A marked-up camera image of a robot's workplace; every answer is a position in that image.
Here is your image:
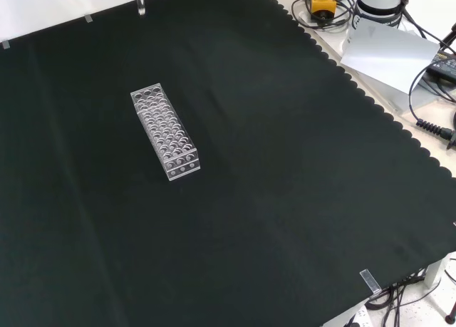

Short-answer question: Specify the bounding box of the yellow stop button box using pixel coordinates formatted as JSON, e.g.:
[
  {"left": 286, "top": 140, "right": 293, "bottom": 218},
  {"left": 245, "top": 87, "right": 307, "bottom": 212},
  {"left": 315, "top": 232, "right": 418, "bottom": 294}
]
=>
[{"left": 309, "top": 0, "right": 338, "bottom": 22}]

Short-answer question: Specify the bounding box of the pale board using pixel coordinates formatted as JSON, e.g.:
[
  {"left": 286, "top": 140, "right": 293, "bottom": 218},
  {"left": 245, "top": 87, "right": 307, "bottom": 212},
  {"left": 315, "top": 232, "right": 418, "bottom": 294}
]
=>
[{"left": 339, "top": 19, "right": 442, "bottom": 97}]

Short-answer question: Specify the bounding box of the black stop button cable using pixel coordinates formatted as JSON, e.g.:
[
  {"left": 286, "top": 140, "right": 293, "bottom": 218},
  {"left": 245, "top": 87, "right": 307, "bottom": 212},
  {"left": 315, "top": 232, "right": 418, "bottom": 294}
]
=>
[{"left": 291, "top": 0, "right": 358, "bottom": 33}]

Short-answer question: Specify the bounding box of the white power strip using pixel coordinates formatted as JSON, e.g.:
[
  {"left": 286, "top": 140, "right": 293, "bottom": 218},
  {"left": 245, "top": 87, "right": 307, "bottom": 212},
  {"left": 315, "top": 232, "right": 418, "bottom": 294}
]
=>
[{"left": 346, "top": 304, "right": 372, "bottom": 327}]

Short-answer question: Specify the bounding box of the black power adapter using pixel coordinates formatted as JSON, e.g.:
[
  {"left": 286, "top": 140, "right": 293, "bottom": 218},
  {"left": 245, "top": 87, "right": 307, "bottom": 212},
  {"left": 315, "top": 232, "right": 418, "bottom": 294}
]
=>
[{"left": 426, "top": 51, "right": 456, "bottom": 81}]

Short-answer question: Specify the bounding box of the clear plastic test tube rack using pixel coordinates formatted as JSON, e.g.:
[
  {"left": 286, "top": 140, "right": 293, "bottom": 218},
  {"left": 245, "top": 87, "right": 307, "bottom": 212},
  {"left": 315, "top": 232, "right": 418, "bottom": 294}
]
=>
[{"left": 130, "top": 82, "right": 202, "bottom": 183}]

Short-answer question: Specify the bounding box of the black bench cloth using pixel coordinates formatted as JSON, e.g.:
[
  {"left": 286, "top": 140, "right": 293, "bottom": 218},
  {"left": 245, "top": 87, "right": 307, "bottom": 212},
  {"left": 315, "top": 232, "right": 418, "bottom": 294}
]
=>
[{"left": 0, "top": 0, "right": 456, "bottom": 327}]

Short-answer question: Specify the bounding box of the black cable with ribbed plug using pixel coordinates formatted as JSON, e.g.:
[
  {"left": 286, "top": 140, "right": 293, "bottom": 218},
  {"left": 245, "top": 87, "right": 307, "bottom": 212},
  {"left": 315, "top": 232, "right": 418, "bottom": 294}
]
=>
[{"left": 408, "top": 58, "right": 456, "bottom": 150}]

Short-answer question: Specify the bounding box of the clear plastic cloth clip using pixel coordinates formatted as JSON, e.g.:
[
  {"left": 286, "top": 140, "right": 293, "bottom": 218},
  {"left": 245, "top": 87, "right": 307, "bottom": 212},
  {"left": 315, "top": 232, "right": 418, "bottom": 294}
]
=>
[{"left": 359, "top": 268, "right": 381, "bottom": 295}]

